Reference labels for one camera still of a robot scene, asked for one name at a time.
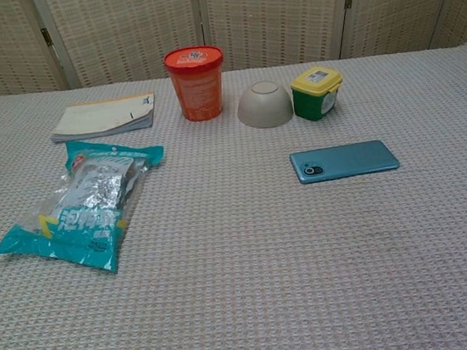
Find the bamboo folding screen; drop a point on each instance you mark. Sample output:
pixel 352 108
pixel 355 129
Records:
pixel 126 31

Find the smartphone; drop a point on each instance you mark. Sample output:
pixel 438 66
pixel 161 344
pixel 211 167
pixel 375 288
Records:
pixel 342 161

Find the beige upturned bowl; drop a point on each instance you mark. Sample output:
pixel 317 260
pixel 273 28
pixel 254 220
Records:
pixel 264 107

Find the teal clear snack bag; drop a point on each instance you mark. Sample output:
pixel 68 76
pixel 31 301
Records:
pixel 83 211

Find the pale woven tablecloth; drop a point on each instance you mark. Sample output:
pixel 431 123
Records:
pixel 245 286

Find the orange lidded tub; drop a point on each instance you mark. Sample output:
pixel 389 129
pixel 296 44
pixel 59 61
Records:
pixel 197 87

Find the yellow lidded green container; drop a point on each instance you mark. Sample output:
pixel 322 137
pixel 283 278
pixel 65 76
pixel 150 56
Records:
pixel 317 95

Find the cream paper notebook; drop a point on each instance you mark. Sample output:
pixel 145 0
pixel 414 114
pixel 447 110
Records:
pixel 102 117

